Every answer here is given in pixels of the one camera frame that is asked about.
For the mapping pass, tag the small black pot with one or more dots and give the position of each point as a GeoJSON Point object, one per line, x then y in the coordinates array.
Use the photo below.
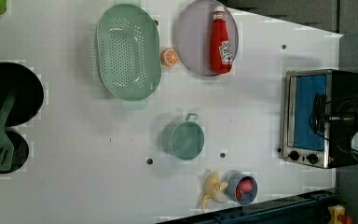
{"type": "Point", "coordinates": [21, 151]}

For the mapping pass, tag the grey round plate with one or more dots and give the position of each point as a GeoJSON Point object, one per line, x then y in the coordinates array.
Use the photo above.
{"type": "Point", "coordinates": [193, 35]}

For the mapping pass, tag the yellow red emergency button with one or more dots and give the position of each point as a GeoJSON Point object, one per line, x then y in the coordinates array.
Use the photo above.
{"type": "Point", "coordinates": [338, 215]}

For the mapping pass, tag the green oval colander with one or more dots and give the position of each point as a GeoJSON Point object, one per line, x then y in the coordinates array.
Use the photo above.
{"type": "Point", "coordinates": [127, 42]}

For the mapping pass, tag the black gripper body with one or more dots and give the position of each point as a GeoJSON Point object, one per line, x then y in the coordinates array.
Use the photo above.
{"type": "Point", "coordinates": [343, 111]}

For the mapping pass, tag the silver black toaster oven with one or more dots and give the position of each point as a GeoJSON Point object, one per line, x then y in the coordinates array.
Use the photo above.
{"type": "Point", "coordinates": [302, 141]}

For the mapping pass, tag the green metal cup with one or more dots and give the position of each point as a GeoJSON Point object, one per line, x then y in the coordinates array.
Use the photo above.
{"type": "Point", "coordinates": [183, 138]}

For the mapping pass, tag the red toy in cup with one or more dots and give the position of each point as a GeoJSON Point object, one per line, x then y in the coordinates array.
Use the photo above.
{"type": "Point", "coordinates": [245, 186]}

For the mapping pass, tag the orange slice toy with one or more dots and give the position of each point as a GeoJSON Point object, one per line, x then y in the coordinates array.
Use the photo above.
{"type": "Point", "coordinates": [169, 57]}

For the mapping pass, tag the peeled banana toy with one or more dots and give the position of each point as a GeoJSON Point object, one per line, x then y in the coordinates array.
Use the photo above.
{"type": "Point", "coordinates": [214, 189]}

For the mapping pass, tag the large black pan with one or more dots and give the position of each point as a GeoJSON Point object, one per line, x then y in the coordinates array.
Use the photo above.
{"type": "Point", "coordinates": [29, 96]}

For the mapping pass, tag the dark blue table frame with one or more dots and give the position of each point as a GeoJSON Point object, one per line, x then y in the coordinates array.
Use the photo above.
{"type": "Point", "coordinates": [306, 208]}

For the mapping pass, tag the red ketchup bottle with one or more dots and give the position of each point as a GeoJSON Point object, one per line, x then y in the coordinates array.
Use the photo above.
{"type": "Point", "coordinates": [221, 56]}

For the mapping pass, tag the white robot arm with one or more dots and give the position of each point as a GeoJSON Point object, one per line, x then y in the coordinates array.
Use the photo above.
{"type": "Point", "coordinates": [341, 137]}

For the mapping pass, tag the blue-grey small cup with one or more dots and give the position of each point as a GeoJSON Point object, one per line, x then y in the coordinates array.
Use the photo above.
{"type": "Point", "coordinates": [231, 189]}

